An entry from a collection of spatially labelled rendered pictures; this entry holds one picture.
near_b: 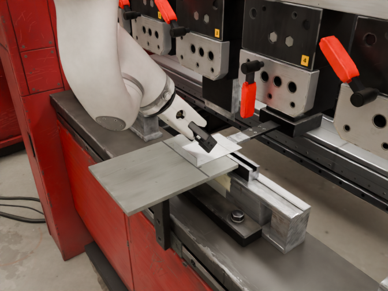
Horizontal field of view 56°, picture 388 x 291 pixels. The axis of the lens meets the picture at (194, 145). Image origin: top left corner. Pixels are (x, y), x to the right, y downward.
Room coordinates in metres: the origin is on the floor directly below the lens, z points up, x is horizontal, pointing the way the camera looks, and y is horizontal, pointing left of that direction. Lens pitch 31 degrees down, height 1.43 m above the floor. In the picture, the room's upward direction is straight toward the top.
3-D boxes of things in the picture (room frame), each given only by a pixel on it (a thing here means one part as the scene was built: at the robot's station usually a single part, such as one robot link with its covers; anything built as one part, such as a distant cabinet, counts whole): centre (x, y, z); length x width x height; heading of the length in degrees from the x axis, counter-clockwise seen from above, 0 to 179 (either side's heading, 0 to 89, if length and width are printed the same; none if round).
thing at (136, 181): (0.64, 0.06, 1.00); 0.26 x 0.18 x 0.01; 126
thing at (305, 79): (0.59, -0.16, 1.26); 0.15 x 0.09 x 0.17; 36
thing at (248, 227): (0.66, -0.03, 0.89); 0.30 x 0.05 x 0.03; 36
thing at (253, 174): (0.71, -0.07, 0.99); 0.20 x 0.03 x 0.03; 36
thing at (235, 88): (0.73, -0.06, 1.13); 0.10 x 0.02 x 0.10; 36
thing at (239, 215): (0.58, -0.09, 0.91); 0.03 x 0.03 x 0.02
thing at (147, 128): (1.17, 0.27, 0.92); 0.50 x 0.06 x 0.10; 36
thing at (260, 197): (0.69, -0.09, 0.92); 0.39 x 0.06 x 0.10; 36
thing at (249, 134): (0.82, -0.19, 1.01); 0.26 x 0.12 x 0.05; 126
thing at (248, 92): (0.57, -0.10, 1.20); 0.04 x 0.02 x 0.10; 126
